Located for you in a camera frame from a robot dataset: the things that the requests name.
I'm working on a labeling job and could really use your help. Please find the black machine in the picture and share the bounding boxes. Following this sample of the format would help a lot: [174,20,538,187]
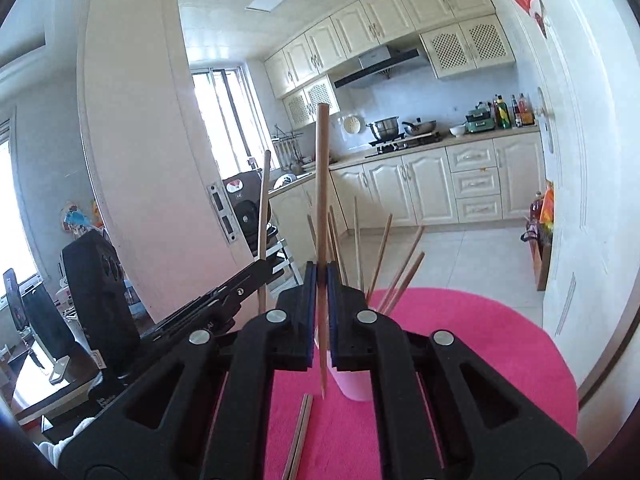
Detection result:
[222,170,281,261]

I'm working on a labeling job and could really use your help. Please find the white step stool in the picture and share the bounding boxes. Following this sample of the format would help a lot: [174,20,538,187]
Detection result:
[265,237,303,293]

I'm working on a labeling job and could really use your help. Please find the plain white door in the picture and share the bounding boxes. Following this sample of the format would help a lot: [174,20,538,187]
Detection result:
[76,0,301,311]

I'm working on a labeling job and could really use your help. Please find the pink cup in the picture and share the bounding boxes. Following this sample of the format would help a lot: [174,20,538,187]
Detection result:
[312,327,376,402]

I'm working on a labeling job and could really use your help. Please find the wooden desk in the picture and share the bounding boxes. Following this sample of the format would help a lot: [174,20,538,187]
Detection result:
[0,350,101,426]

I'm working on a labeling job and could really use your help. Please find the row of cream wall cabinets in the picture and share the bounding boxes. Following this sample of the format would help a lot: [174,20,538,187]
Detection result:
[264,0,496,100]

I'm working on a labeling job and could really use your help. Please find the colourful toys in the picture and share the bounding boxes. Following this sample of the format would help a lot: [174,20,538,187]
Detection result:
[62,200,103,233]

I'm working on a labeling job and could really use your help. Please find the green kitchen appliance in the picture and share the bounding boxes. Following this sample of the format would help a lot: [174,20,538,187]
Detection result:
[465,102,497,135]

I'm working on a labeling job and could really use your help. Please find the kitchen window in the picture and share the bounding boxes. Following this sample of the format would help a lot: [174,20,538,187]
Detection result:
[191,66,273,186]

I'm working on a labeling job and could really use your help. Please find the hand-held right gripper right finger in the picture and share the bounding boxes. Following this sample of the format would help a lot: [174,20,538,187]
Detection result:
[326,260,589,480]

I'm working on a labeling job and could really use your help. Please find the wooden chopstick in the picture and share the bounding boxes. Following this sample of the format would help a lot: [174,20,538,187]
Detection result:
[315,102,332,398]
[256,149,272,315]

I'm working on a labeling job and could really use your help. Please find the wooden floor crate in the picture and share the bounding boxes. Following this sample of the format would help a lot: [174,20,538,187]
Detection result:
[530,237,553,292]

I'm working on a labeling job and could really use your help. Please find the gas stove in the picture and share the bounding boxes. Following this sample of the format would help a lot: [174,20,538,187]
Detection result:
[367,131,443,153]

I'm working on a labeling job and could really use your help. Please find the cream lattice wall cabinet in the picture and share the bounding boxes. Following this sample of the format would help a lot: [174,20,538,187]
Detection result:
[283,75,341,128]
[420,15,516,80]

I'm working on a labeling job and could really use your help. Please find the cream base cabinets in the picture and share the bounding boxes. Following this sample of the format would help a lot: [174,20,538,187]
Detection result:
[270,132,546,241]

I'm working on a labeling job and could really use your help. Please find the white panelled door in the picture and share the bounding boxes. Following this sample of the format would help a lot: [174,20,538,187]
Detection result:
[495,0,640,401]

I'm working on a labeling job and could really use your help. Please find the dark wok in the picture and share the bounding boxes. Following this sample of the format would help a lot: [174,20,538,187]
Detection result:
[401,119,438,137]

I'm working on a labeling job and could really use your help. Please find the black desk stand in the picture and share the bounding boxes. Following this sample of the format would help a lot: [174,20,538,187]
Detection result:
[22,282,76,386]

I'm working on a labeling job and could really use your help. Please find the hanging utensil rack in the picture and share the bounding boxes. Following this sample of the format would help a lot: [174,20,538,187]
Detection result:
[272,127,306,173]

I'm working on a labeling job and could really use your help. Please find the pile of wooden chopsticks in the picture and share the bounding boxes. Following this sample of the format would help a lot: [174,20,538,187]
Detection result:
[281,393,315,480]

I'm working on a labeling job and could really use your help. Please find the bunch of chopsticks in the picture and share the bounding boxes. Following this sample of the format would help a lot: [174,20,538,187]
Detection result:
[306,196,427,315]

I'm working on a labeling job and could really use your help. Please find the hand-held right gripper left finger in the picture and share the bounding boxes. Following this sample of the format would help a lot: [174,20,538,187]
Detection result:
[57,260,320,480]

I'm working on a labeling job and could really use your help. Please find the steel cooking pot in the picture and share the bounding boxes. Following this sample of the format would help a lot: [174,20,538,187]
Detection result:
[366,116,401,140]

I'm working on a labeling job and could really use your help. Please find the pink round tablecloth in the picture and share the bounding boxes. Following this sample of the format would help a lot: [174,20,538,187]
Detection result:
[265,287,579,480]

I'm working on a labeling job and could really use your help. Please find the group of condiment bottles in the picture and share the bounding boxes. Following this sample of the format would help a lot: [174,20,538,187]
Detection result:
[492,92,536,130]

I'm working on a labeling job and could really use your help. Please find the range hood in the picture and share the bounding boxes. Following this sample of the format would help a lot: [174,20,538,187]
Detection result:
[334,45,421,90]

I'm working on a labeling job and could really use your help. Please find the orange snack bag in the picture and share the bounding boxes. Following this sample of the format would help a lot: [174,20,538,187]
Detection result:
[540,180,556,236]

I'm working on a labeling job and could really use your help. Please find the silver door handle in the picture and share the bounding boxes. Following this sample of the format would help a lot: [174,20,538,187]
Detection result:
[536,87,556,156]

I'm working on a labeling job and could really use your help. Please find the person's left hand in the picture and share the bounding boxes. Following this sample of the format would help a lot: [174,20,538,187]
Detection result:
[37,417,104,464]

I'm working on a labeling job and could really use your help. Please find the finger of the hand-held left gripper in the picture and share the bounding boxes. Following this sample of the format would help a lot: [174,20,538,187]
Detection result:
[142,274,279,361]
[155,259,279,334]

